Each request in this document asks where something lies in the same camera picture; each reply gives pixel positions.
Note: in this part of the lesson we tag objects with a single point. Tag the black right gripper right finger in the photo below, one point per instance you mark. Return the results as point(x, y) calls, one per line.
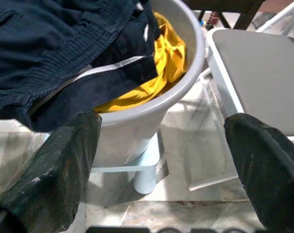
point(268, 184)

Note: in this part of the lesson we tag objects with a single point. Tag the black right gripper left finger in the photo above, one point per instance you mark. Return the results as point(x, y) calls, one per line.
point(47, 184)

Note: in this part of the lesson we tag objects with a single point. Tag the dark navy garment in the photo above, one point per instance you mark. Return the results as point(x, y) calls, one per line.
point(39, 48)

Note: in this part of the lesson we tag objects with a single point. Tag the white plastic kid chair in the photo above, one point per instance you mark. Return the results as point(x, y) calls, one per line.
point(144, 179)

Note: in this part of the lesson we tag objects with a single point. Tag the dark garment white stripe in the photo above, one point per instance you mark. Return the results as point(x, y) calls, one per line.
point(93, 89)

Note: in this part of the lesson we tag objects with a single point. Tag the grey white folding chair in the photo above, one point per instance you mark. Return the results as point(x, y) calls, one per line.
point(258, 77)
point(278, 16)

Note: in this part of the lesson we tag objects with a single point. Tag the yellow garment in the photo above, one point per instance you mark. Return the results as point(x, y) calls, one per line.
point(171, 55)

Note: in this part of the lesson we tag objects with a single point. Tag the dark wooden chair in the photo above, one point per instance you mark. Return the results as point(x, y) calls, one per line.
point(248, 12)

